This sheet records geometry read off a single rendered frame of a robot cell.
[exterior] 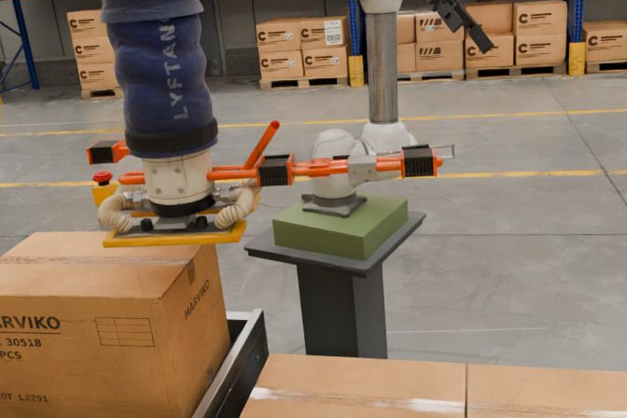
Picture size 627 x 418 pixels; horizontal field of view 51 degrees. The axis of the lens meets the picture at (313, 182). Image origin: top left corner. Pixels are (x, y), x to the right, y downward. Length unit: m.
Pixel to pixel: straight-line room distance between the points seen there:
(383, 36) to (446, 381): 1.10
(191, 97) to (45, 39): 10.32
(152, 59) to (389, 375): 1.09
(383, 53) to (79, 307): 1.24
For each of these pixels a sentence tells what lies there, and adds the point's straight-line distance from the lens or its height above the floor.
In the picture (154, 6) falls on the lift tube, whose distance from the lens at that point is 1.52.
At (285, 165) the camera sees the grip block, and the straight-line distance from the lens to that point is 1.59.
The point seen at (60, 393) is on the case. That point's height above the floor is 0.65.
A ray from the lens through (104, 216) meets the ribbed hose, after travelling 1.69.
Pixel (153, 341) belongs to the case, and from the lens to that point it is 1.75.
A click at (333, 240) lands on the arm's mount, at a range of 2.18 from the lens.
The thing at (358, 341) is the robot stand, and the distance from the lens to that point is 2.46.
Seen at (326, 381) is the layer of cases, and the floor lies 0.54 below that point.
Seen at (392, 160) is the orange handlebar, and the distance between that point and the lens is 1.63.
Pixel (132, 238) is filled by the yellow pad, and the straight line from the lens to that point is 1.66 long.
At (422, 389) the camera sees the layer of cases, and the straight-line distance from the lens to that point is 1.93.
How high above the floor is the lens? 1.71
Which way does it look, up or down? 19 degrees down
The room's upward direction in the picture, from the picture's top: 5 degrees counter-clockwise
